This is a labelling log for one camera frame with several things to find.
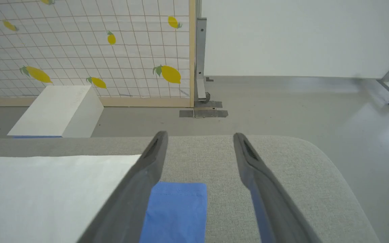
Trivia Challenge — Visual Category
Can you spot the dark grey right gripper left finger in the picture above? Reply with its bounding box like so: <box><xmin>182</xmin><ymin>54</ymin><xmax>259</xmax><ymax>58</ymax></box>
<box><xmin>76</xmin><ymin>131</ymin><xmax>169</xmax><ymax>243</ymax></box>

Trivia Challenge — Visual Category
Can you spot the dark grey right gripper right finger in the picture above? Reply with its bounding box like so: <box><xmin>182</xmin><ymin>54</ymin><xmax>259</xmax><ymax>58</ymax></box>
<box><xmin>233</xmin><ymin>133</ymin><xmax>323</xmax><ymax>243</ymax></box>

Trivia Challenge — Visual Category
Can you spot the blue and white long-sleeve shirt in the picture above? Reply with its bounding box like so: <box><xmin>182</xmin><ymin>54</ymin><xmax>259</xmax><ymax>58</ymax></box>
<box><xmin>0</xmin><ymin>155</ymin><xmax>208</xmax><ymax>243</ymax></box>

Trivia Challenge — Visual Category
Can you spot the white rectangular box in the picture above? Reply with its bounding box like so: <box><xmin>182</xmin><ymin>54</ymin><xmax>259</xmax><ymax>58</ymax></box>
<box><xmin>7</xmin><ymin>85</ymin><xmax>104</xmax><ymax>138</ymax></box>

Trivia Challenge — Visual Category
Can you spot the lemon print tiled panel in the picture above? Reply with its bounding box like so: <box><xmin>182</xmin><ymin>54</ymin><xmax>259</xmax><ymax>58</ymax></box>
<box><xmin>0</xmin><ymin>0</ymin><xmax>196</xmax><ymax>108</ymax></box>

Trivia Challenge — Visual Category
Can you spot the white partition board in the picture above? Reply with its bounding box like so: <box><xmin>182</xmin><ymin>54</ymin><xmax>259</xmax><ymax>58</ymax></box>
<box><xmin>201</xmin><ymin>0</ymin><xmax>389</xmax><ymax>79</ymax></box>

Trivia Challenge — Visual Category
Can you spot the grey metal panel support post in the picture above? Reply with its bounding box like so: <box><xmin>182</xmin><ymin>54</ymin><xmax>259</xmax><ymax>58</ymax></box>
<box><xmin>196</xmin><ymin>0</ymin><xmax>212</xmax><ymax>104</ymax></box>

